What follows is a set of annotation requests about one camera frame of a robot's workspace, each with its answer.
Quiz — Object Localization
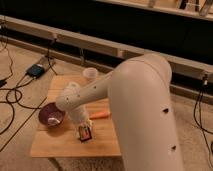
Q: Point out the black cable right side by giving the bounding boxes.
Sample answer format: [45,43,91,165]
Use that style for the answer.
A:
[193,75,213,158]

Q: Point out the orange carrot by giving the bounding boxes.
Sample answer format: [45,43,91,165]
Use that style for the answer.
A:
[89,111,110,120]

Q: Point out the black cables on floor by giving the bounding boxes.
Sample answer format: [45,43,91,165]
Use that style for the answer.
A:
[0,35,58,153]

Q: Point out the wooden table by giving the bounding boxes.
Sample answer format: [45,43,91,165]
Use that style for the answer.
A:
[30,75,121,157]

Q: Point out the black and red eraser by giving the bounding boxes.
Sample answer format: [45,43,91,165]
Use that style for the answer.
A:
[79,126,92,142]

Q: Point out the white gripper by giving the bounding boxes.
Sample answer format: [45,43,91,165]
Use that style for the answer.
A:
[68,105,93,138]

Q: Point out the purple bowl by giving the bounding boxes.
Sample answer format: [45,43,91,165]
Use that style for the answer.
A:
[38,102,65,126]

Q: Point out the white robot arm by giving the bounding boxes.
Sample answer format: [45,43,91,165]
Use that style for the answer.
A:
[56,53,184,171]

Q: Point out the black power adapter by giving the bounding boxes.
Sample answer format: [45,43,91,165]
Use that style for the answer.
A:
[26,64,45,78]

